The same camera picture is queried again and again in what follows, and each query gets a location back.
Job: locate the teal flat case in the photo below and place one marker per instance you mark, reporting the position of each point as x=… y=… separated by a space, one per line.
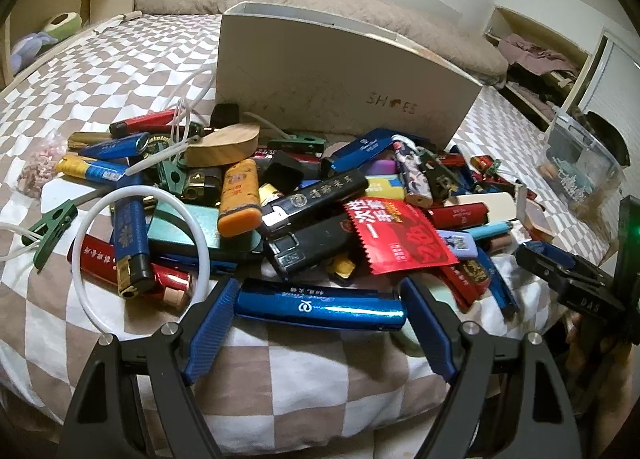
x=185 y=239

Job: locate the green clothespin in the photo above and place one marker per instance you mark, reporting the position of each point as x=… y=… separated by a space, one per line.
x=172 y=179
x=55 y=226
x=300 y=141

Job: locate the pink clothes pile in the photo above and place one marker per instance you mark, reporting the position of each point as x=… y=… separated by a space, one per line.
x=535 y=54

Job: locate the white louvered closet door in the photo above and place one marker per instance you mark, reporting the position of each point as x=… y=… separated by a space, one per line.
x=620 y=79

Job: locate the purple plush toy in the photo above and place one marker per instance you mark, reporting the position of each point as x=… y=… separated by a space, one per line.
x=30 y=46

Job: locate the clear bag of pink pieces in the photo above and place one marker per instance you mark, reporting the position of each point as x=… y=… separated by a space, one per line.
x=37 y=169

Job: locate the clear plastic bin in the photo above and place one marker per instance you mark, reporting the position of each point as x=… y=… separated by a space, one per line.
x=575 y=154

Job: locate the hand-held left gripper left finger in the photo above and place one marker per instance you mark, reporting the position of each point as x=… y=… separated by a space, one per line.
x=212 y=324

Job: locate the person's right hand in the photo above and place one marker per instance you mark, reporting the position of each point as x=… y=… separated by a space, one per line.
x=582 y=359

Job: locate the white shoe box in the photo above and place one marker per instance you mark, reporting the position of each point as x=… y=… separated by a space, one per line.
x=325 y=74

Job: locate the red sachet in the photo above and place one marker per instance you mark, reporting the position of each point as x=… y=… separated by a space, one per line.
x=400 y=239

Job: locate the white flat case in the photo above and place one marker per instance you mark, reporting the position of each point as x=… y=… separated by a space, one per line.
x=490 y=204

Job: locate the green round plush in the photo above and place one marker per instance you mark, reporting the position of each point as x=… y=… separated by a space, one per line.
x=67 y=26

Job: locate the open closet shelf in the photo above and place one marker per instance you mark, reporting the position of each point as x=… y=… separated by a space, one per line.
x=500 y=19

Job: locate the half-round wooden piece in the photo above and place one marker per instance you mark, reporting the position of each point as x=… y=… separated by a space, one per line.
x=225 y=146

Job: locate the shiny blue lighter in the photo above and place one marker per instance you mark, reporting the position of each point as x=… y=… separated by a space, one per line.
x=320 y=306

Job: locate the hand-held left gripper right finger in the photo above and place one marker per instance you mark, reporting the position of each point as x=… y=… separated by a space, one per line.
x=425 y=324

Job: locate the pile of assorted lighters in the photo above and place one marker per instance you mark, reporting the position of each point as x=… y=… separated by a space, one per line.
x=240 y=194

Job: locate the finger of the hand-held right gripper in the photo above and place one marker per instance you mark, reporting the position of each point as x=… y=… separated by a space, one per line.
x=575 y=284

